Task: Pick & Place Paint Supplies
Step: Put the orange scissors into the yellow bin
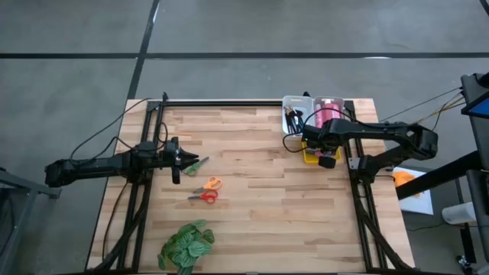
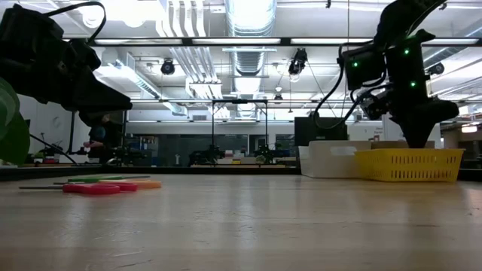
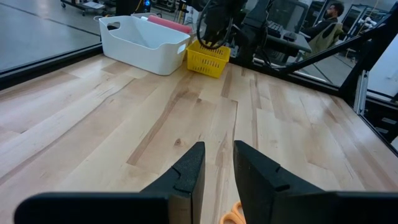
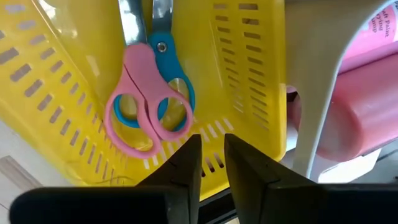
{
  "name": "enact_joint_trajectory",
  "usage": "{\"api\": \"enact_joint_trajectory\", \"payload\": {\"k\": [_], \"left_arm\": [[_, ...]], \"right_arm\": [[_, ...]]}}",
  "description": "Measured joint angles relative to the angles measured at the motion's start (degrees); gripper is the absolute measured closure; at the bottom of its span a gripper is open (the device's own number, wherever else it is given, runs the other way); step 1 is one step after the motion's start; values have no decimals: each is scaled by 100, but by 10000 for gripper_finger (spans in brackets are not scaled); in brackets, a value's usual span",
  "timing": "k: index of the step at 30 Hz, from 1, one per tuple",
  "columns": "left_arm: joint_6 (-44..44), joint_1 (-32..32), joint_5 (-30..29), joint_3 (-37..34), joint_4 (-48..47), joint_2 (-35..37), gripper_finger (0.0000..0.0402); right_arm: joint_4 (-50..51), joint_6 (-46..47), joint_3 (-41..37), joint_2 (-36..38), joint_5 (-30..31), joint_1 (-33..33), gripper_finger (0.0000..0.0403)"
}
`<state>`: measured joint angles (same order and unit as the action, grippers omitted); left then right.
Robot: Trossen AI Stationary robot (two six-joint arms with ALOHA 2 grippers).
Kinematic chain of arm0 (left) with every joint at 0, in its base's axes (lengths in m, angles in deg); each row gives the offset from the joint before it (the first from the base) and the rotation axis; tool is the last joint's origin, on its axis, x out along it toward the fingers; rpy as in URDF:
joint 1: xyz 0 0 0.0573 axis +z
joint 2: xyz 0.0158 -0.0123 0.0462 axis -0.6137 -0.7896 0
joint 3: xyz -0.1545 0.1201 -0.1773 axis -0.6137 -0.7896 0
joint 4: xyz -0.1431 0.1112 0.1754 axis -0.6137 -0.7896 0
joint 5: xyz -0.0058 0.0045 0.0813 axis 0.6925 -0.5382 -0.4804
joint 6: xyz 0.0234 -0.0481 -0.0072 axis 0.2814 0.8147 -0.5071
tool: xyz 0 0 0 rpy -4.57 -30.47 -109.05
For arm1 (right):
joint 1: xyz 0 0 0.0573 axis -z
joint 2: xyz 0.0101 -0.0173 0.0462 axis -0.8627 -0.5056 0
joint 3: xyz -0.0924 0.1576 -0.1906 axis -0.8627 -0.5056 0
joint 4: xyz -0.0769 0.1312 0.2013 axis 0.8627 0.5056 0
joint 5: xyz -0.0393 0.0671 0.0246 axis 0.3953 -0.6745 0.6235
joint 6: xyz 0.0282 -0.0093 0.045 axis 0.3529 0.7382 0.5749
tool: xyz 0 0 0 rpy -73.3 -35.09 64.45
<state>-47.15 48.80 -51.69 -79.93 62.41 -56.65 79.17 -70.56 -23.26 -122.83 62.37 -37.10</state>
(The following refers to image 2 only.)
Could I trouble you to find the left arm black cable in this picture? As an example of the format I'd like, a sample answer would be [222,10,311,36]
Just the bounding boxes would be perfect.
[43,1,108,44]

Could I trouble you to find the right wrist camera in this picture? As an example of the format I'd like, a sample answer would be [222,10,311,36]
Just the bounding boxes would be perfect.
[340,43,388,91]

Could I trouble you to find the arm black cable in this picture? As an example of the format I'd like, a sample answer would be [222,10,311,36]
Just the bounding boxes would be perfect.
[312,41,389,131]
[43,1,108,44]

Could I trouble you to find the background black station frame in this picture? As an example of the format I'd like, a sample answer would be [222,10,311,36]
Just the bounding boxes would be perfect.
[210,98,270,166]

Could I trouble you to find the black overhead camera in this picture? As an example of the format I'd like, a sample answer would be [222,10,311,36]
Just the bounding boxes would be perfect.
[288,47,309,75]

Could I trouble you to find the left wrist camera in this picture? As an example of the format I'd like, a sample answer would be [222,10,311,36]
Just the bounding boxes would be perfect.
[70,38,102,72]

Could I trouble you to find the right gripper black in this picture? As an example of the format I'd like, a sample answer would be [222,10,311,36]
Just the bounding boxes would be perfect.
[359,29,461,150]

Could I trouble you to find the white plastic bin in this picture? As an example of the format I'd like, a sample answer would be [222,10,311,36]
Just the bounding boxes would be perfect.
[299,140,374,179]

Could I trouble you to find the green leafy plant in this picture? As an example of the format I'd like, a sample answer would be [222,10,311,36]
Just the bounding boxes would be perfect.
[0,77,31,166]

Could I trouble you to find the black background monitor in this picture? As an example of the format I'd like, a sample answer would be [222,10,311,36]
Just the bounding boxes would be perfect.
[293,116,348,147]

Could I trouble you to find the yellow plastic basket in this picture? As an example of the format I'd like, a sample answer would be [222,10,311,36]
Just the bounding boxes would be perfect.
[353,148,465,183]

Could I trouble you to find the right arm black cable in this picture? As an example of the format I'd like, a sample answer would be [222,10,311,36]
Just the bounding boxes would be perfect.
[312,41,389,131]

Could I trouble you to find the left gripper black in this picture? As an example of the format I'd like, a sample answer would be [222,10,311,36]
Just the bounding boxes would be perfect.
[33,52,133,127]

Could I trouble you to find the red scissors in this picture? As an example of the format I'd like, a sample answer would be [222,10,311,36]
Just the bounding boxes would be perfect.
[18,182,139,195]

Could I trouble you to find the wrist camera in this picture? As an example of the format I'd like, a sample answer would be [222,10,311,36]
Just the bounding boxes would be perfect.
[340,43,388,91]
[70,38,102,72]

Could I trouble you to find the orange scissors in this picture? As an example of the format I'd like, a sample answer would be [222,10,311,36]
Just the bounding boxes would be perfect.
[52,179,163,190]

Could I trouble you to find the green scissors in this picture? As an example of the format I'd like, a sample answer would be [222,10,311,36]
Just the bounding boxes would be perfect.
[67,175,151,184]

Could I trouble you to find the white column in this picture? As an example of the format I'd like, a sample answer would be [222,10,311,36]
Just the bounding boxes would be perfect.
[382,112,442,143]

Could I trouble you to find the person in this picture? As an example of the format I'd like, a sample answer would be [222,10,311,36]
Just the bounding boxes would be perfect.
[83,112,124,163]

